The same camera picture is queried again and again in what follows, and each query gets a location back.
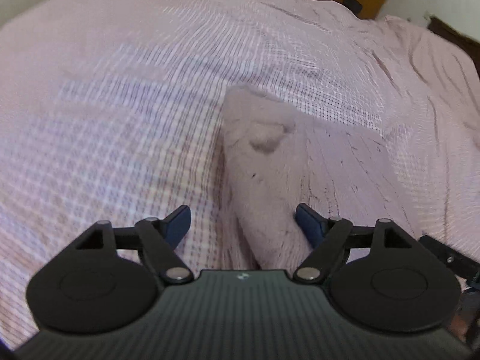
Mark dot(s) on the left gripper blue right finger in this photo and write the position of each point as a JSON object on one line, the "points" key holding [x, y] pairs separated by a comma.
{"points": [[312, 224]]}

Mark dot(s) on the dark wooden headboard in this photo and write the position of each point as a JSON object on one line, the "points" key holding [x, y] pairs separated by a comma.
{"points": [[470, 46]]}

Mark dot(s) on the small black object by wardrobe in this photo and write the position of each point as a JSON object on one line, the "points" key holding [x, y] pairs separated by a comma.
{"points": [[353, 5]]}

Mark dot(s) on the lilac knitted sweater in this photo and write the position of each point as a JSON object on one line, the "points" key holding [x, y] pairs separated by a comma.
{"points": [[277, 157]]}

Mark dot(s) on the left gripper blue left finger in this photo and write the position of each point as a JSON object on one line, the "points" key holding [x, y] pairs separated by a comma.
{"points": [[176, 225]]}

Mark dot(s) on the pink checked bed sheet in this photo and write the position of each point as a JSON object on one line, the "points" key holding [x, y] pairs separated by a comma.
{"points": [[111, 109]]}

